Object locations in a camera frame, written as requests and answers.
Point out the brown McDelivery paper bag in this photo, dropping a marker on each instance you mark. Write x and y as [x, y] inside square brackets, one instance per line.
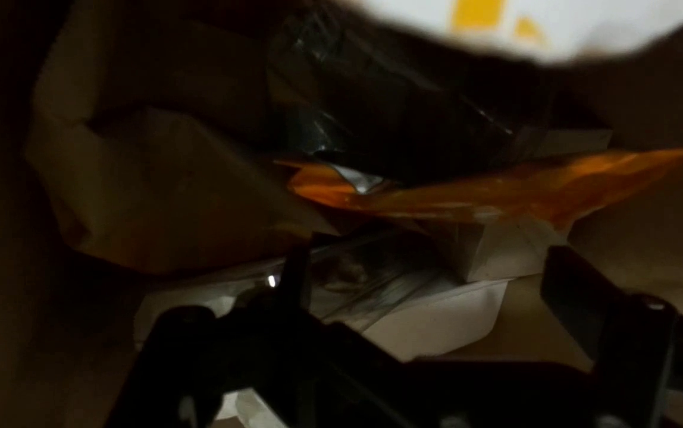
[140, 151]

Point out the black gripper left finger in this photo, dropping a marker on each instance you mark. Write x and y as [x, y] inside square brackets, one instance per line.
[310, 374]

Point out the orange snack packet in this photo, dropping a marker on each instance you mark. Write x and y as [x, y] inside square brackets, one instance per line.
[557, 192]

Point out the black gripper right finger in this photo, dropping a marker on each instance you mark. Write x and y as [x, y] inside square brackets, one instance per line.
[626, 337]

